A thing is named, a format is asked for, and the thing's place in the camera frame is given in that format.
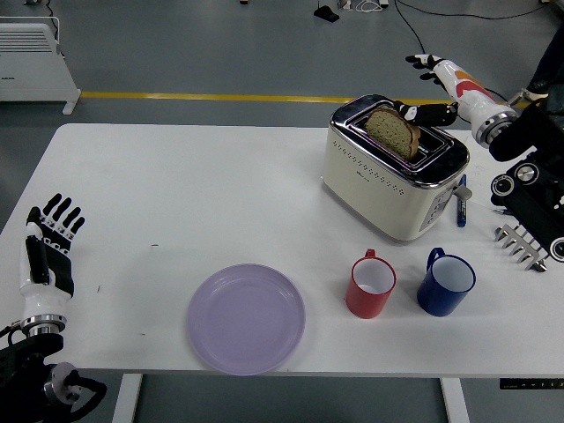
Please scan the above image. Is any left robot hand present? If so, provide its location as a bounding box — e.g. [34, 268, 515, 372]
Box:
[19, 192, 87, 321]

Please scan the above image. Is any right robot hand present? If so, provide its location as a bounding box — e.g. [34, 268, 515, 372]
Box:
[393, 53, 508, 133]

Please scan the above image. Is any bread slice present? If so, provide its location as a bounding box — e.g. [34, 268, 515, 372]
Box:
[364, 107, 422, 162]

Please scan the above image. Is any purple plate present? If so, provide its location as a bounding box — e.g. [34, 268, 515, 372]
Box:
[187, 263, 307, 376]

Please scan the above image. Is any white paper sheet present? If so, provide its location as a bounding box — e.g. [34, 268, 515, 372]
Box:
[462, 131, 501, 208]

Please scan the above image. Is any person in jeans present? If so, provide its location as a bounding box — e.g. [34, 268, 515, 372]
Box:
[510, 30, 564, 107]

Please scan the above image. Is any blue marker pen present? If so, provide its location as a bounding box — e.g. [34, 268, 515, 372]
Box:
[455, 174, 468, 228]

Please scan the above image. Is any cream and chrome toaster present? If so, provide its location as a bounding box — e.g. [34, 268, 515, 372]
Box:
[320, 93, 473, 247]

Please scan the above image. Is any white table leg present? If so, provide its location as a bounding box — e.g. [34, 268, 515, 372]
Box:
[109, 374, 143, 423]
[439, 377, 471, 423]

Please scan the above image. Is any metal toast rack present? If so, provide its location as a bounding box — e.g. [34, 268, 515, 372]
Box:
[493, 223, 550, 273]

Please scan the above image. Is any black floor device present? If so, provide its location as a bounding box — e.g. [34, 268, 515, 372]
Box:
[313, 0, 340, 22]

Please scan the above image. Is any blue mug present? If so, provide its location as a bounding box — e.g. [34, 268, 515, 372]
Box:
[416, 247, 477, 317]

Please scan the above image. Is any white panel heater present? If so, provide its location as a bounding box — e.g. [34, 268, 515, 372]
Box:
[0, 16, 83, 116]

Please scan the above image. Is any red mug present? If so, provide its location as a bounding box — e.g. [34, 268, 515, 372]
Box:
[345, 249, 397, 320]

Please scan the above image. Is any black table control panel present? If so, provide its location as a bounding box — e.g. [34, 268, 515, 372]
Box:
[499, 377, 564, 390]

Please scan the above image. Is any long black floor cable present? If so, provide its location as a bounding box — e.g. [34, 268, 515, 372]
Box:
[393, 0, 516, 109]

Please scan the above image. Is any thin black floor cable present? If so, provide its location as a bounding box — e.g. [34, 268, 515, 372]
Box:
[396, 0, 556, 21]

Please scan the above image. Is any black heater cord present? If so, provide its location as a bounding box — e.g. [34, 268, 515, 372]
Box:
[43, 15, 66, 62]

